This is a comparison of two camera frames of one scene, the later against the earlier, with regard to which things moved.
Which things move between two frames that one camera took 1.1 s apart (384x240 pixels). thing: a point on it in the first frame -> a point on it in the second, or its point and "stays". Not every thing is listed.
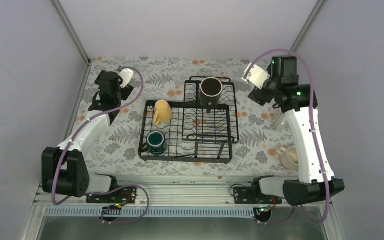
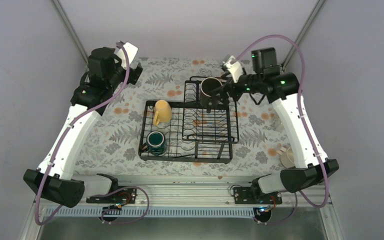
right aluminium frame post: (317, 7) stays
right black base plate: (249, 195) stays
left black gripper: (129, 90) -> (134, 74)
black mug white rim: (210, 90) stays
